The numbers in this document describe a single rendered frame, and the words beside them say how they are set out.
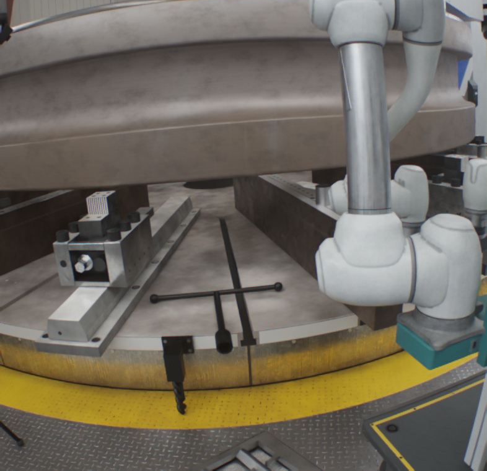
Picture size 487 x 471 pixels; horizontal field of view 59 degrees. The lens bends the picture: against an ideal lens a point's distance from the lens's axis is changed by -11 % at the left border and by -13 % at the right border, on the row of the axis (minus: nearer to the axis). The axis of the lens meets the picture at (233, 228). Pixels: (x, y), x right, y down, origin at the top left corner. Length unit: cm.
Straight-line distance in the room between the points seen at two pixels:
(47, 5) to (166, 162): 305
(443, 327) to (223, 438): 110
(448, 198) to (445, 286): 191
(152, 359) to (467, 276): 147
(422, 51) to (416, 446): 105
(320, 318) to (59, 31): 185
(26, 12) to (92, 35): 258
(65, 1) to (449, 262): 455
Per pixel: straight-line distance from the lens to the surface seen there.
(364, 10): 106
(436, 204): 300
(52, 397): 234
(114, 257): 214
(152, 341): 207
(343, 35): 106
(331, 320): 210
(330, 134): 242
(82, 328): 196
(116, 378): 228
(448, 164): 305
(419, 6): 111
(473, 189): 153
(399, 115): 122
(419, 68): 118
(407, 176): 134
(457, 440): 148
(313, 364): 222
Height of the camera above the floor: 130
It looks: 17 degrees down
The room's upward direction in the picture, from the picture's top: 4 degrees counter-clockwise
